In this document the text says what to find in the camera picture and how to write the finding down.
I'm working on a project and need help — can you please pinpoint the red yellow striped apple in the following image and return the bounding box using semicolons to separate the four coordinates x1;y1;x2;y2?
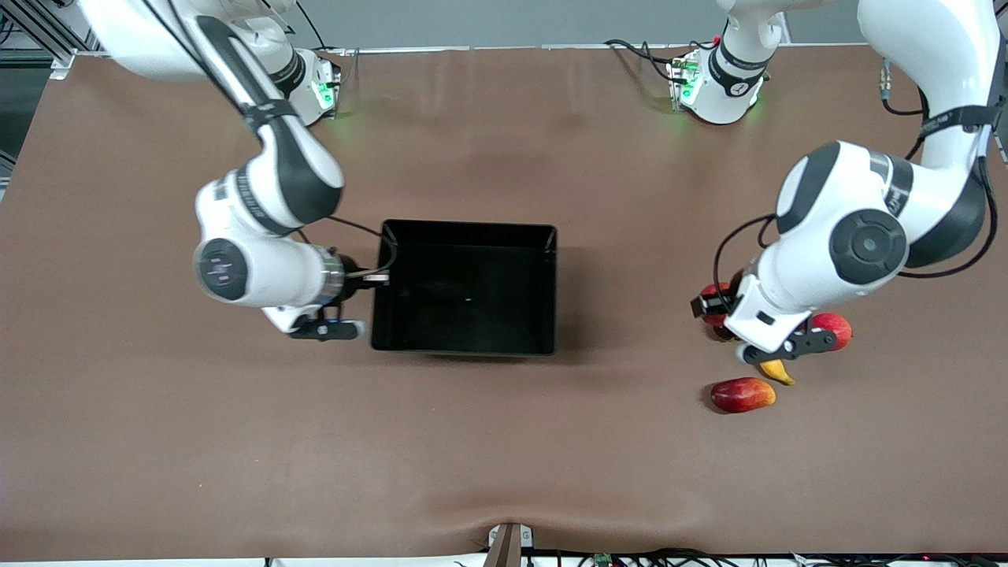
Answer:
699;282;735;328

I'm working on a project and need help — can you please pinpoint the black plastic box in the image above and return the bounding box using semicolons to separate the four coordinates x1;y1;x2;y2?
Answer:
370;219;558;357

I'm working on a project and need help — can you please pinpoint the plain red apple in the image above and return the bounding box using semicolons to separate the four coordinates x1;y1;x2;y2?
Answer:
810;313;854;352

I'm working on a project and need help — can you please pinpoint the red mango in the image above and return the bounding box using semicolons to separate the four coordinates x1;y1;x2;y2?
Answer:
710;376;777;415

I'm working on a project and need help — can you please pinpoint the metal base panel green light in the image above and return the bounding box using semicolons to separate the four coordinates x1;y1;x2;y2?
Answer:
311;49;345;120
666;54;703;109

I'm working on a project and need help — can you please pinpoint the brown table mat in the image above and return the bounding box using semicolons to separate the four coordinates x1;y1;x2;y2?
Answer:
0;43;1008;561

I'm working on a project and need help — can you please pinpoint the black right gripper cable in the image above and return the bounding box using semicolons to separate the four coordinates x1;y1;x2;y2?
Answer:
327;214;397;276

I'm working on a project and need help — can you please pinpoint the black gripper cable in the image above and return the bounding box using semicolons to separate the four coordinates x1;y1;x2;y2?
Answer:
327;214;397;276
713;213;780;304

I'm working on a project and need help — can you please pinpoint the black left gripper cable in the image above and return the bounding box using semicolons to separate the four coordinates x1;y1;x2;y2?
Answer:
713;213;780;304

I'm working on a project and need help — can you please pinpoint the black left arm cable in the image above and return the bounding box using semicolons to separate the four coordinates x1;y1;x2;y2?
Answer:
878;59;1001;280

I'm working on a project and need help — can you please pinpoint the black right base cable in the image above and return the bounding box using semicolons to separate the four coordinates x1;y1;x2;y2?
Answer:
293;0;330;53

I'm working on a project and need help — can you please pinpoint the black base cable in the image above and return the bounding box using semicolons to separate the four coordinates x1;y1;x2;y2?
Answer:
605;38;687;83
293;0;330;53

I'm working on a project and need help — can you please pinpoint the black left base cable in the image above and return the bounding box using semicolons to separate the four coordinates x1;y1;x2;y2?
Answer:
605;38;687;83

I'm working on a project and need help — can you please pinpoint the brown post metal bracket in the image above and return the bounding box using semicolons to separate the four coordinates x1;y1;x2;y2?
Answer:
484;522;536;567

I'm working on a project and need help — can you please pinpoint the aluminium frame structure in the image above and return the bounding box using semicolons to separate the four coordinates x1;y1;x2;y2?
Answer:
0;0;107;80

